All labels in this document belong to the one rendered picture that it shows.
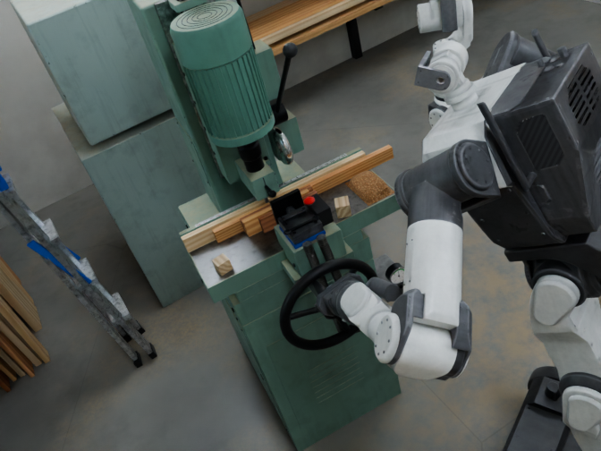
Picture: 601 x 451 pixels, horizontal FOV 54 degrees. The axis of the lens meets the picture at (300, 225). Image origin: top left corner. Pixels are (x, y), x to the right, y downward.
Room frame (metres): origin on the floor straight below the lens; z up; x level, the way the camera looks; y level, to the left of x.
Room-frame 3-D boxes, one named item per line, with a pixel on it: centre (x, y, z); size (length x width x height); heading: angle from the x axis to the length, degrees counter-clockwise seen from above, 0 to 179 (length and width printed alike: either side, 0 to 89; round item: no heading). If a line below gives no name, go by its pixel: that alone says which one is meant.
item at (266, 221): (1.35, 0.02, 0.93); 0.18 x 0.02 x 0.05; 105
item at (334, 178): (1.42, -0.04, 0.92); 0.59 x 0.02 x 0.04; 105
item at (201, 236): (1.42, 0.04, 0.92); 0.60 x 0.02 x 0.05; 105
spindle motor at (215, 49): (1.39, 0.07, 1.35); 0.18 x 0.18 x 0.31
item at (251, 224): (1.35, 0.05, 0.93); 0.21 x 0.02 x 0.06; 105
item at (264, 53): (1.63, -0.02, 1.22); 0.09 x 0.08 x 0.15; 15
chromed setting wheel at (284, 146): (1.55, -0.01, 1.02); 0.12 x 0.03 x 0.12; 15
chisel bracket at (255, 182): (1.41, 0.08, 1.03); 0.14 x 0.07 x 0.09; 15
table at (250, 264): (1.29, 0.01, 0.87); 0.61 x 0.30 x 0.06; 105
